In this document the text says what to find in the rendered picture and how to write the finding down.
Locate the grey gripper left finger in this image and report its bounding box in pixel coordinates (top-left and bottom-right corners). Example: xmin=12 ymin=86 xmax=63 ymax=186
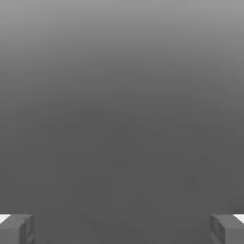
xmin=0 ymin=213 xmax=36 ymax=244

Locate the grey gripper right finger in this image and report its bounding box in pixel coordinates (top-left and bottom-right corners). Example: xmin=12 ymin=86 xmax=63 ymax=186
xmin=209 ymin=213 xmax=244 ymax=244

